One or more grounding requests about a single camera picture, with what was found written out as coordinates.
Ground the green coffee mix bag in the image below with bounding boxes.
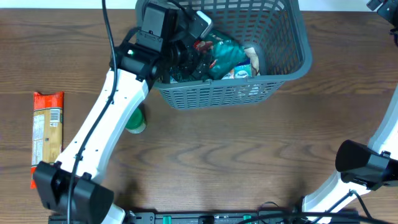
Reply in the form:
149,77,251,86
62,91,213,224
169,28,250,84

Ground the tissue multipack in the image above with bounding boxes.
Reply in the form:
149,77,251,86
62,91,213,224
170,59,253,84

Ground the white brown snack bag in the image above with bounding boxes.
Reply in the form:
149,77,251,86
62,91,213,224
244,47,260,77

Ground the green lidded jar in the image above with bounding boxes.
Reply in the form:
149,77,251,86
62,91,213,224
125,108,147,134

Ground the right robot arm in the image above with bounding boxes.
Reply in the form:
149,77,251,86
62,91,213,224
292,93,397,223

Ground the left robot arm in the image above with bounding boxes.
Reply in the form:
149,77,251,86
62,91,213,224
32,1,213,223

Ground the grey plastic basket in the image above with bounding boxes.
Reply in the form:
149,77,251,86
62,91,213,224
155,0,312,110

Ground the red and gold pasta packet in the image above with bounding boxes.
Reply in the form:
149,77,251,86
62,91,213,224
30,91,64,174

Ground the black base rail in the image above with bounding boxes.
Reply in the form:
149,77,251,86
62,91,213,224
47,210,292,224

